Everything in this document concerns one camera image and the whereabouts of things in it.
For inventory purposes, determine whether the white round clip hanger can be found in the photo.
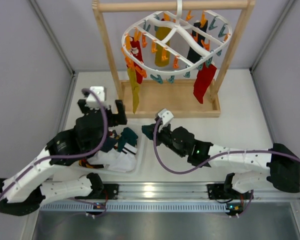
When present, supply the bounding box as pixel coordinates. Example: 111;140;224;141
121;0;233;79

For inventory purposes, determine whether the teal sock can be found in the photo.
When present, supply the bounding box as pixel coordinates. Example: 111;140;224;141
141;123;156;141

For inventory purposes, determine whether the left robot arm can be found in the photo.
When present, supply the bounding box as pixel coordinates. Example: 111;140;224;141
0;99;127;216

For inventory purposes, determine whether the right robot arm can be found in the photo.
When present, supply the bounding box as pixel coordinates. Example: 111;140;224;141
153;126;300;194

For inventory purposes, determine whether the wooden hanger stand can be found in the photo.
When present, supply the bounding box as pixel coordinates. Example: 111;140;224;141
92;0;255;118

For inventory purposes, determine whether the dark green sock in basket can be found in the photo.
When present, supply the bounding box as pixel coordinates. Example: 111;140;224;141
117;127;139;152

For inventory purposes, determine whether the white plastic basket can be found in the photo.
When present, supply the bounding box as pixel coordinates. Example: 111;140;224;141
68;119;146;177

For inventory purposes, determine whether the white sock in basket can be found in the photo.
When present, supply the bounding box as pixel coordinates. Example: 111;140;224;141
87;148;137;173

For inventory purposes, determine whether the red sock with white pattern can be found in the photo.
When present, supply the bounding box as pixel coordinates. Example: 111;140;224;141
130;37;143;84

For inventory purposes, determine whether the dark navy sock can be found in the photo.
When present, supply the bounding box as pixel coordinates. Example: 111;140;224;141
186;21;209;64

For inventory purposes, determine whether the mustard sock centre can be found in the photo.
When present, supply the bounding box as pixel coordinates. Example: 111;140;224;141
154;27;171;68

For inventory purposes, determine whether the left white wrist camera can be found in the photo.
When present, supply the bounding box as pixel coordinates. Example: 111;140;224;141
82;86;107;109

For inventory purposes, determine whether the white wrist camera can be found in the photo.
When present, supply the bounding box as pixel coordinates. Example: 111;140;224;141
155;108;174;132
82;86;107;109

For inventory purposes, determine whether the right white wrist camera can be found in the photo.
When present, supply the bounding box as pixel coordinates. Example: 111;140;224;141
155;108;174;132

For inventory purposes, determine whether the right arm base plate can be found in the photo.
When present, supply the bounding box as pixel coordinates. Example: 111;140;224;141
206;183;252;200

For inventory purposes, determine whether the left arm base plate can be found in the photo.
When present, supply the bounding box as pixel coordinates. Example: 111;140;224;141
75;183;119;200

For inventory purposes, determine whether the aluminium rail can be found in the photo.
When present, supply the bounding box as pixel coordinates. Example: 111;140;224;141
29;181;300;213

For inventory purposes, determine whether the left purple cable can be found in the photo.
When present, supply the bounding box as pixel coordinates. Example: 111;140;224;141
0;88;109;219

